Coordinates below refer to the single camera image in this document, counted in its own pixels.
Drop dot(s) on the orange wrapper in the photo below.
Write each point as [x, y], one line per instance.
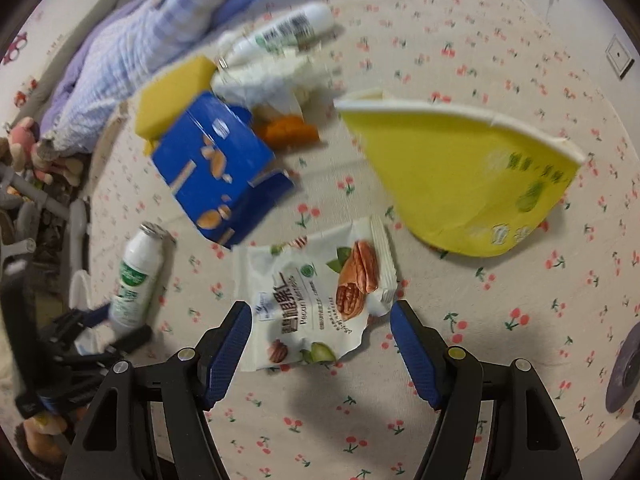
[287, 130]

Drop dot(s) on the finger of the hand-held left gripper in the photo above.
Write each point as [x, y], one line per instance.
[95, 318]
[132, 337]

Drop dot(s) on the purple plaid blanket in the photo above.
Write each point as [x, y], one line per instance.
[140, 35]

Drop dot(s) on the yellow paper cup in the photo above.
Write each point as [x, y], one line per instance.
[450, 175]

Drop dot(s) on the white wall socket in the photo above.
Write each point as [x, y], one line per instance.
[620, 55]

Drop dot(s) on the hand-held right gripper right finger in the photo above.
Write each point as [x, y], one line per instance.
[412, 355]

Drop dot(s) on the white nut snack packet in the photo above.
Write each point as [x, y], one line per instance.
[310, 300]

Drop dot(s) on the grey metal frame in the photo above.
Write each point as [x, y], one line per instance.
[50, 205]

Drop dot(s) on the small white bottle green label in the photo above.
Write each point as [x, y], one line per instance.
[132, 280]

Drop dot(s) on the grey round disc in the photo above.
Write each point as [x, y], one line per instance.
[622, 365]

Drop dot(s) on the cherry print bedsheet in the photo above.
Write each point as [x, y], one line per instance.
[500, 310]

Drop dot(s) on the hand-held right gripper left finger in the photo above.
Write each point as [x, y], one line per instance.
[229, 352]

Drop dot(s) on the blue snack box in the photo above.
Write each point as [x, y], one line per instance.
[210, 160]

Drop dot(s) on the large white bottle green label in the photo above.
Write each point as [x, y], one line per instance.
[290, 27]

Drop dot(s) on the pink stuffed toy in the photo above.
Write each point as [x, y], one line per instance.
[25, 137]

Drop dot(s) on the person's left hand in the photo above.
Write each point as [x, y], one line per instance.
[42, 432]

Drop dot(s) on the yellow box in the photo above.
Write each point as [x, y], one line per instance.
[170, 95]

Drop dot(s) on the white tissue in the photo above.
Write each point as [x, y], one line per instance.
[260, 80]

